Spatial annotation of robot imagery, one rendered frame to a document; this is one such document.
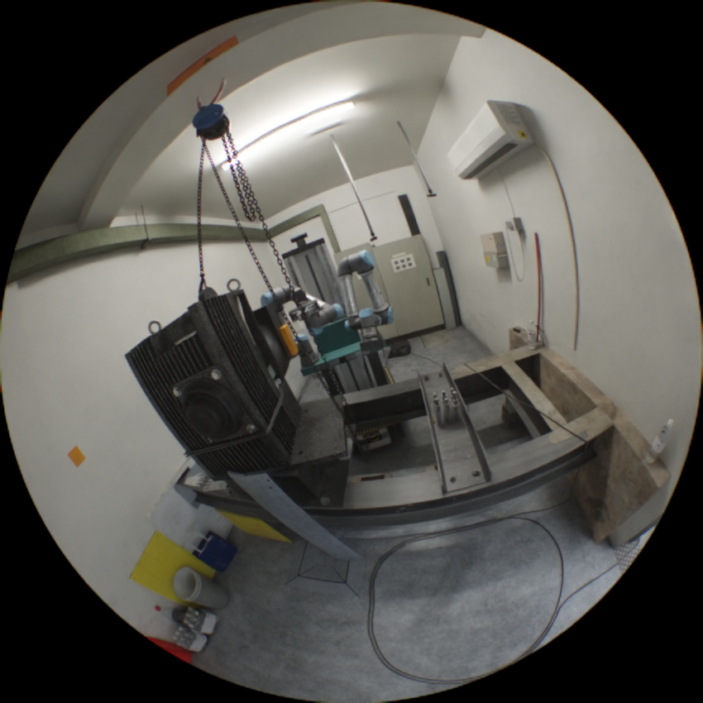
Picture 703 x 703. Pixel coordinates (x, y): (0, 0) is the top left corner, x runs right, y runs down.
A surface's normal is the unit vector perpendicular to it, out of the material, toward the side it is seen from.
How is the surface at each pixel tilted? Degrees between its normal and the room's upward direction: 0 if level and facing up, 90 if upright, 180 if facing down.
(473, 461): 0
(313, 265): 90
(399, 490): 0
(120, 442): 90
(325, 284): 90
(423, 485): 0
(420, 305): 90
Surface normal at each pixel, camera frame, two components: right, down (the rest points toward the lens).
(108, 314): 0.94, -0.25
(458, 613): -0.33, -0.87
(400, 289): -0.12, 0.42
